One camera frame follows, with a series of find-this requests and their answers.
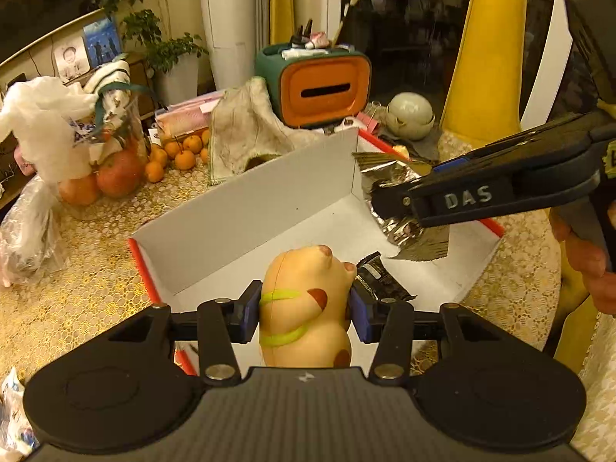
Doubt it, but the clear bag grey object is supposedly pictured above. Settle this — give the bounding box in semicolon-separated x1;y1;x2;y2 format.
1;176;66;288

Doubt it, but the red apple right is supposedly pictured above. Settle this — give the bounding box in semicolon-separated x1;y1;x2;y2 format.
96;150;143;198

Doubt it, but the red apple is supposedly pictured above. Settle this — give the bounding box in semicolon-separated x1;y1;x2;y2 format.
57;173;100;206
96;150;143;198

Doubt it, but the portrait photo frame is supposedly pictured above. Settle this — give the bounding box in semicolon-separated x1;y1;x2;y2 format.
53;35;91;84

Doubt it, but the green orange tissue box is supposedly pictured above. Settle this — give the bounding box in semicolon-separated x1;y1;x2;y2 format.
255;44;372;128

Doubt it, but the black small packet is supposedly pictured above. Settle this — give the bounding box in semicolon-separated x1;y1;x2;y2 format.
354;251;418;303

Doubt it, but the blue picture card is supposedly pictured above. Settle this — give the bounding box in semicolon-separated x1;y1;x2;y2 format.
82;18;121;68

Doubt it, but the grey ceramic teapot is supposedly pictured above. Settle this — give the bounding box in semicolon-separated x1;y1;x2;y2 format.
385;92;435;141

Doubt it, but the red white cardboard box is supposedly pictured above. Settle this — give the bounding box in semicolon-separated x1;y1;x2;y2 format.
126;126;507;377

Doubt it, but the pile of tangerines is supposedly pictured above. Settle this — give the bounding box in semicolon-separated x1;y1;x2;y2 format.
144;127;211;184

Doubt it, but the red apple left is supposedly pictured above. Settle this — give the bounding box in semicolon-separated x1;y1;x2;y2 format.
57;173;100;206

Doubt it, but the blue white snack packet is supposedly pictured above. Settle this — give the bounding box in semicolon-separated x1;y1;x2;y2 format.
0;367;39;462

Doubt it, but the large green potted plant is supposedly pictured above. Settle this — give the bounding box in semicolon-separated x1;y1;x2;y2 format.
93;0;207;105

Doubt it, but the orange spotted pig toy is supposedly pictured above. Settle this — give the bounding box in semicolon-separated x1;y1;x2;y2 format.
259;245;357;368

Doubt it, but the silver foil snack bag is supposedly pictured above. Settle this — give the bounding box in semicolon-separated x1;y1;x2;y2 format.
353;151;449;262

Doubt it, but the beige cloth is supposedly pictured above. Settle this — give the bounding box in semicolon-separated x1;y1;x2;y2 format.
209;76;325;185

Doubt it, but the white plastic bag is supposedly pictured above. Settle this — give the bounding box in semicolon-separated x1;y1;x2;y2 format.
1;76;97;184

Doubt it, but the person right hand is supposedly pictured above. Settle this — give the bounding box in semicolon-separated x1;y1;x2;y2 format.
549;209;616;315

